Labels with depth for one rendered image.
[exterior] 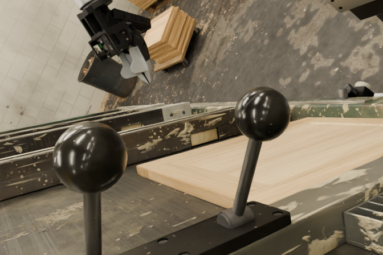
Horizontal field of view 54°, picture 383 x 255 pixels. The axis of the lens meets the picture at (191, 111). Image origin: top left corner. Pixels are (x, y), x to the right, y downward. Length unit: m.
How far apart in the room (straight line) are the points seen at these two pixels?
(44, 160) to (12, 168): 0.06
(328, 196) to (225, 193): 0.15
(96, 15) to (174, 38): 3.01
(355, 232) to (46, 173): 0.59
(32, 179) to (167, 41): 3.11
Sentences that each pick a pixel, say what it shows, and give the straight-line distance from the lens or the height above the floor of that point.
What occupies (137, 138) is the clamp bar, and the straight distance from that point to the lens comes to 0.84.
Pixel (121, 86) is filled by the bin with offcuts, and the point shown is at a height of 0.15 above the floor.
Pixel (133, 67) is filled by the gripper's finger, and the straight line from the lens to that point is 0.85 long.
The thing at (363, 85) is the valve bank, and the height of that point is 0.74.
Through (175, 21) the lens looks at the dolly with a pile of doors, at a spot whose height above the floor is 0.33.
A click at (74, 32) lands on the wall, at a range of 6.15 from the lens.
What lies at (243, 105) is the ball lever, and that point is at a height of 1.45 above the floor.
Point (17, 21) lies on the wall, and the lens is 6.00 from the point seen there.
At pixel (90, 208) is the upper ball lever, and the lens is 0.22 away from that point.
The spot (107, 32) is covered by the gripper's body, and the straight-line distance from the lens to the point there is 0.82.
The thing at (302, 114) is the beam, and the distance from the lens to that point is 1.02.
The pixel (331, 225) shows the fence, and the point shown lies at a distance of 0.37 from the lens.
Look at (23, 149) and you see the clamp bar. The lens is 1.28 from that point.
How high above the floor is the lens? 1.59
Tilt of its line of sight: 28 degrees down
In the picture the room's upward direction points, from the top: 62 degrees counter-clockwise
